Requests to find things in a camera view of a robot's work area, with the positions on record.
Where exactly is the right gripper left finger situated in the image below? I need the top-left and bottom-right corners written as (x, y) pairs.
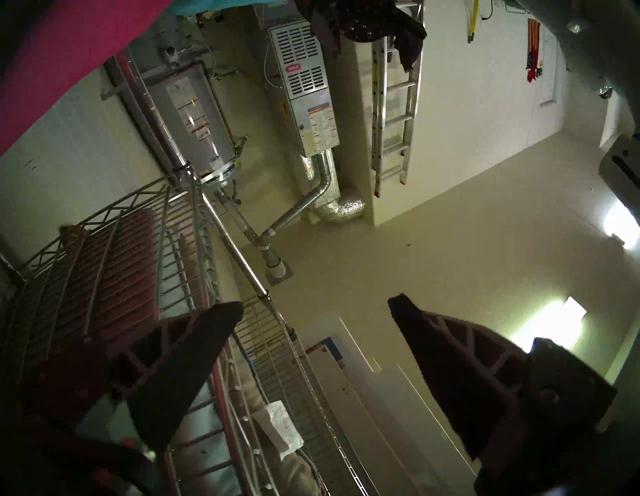
top-left (20, 301), bottom-right (246, 451)

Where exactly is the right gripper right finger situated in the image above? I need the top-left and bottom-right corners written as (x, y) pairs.
top-left (387, 293), bottom-right (617, 481)

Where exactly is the white pink flamingo pillow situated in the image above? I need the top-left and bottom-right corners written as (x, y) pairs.
top-left (0, 0), bottom-right (176, 157)

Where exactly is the white cushion care label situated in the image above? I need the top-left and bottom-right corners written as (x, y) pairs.
top-left (251, 399), bottom-right (306, 462)

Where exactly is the teal cushion with ties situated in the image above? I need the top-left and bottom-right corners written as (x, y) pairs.
top-left (167, 0), bottom-right (283, 13)

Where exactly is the fluorescent ceiling light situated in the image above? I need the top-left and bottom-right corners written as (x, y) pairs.
top-left (601, 199), bottom-right (640, 251)
top-left (507, 296), bottom-right (587, 353)

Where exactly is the white panel door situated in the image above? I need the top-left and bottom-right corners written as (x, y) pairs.
top-left (300, 317), bottom-right (478, 496)

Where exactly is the grey metal flue pipe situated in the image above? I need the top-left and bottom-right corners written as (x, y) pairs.
top-left (214, 167), bottom-right (335, 281)

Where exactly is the grey water heater tank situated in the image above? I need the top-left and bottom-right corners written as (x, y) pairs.
top-left (147, 62), bottom-right (243, 187)

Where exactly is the white slotted housing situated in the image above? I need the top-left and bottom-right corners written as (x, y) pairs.
top-left (598, 132), bottom-right (640, 193)

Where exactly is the aluminium ladder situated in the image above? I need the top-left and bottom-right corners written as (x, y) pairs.
top-left (370, 0), bottom-right (426, 198)

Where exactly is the grey furnace unit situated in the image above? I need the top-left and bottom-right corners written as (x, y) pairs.
top-left (266, 20), bottom-right (341, 158)

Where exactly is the white plain door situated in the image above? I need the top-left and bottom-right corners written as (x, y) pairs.
top-left (536, 27), bottom-right (560, 107)

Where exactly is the red striped hanging flag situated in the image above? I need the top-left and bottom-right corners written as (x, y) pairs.
top-left (525, 18), bottom-right (544, 83)

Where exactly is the black hanging cloth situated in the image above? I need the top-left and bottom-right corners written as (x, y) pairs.
top-left (299, 0), bottom-right (429, 72)

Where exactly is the chrome wire shelf rack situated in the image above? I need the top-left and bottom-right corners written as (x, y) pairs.
top-left (0, 47), bottom-right (381, 496)

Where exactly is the grey metal heater strap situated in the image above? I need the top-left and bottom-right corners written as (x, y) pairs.
top-left (197, 134), bottom-right (250, 187)
top-left (100, 54), bottom-right (173, 103)

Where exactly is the silver foil duct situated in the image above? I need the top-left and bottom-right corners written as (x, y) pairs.
top-left (299, 150), bottom-right (367, 224)

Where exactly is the yellow long handled tool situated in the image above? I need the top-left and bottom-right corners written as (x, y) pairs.
top-left (467, 0), bottom-right (482, 44)

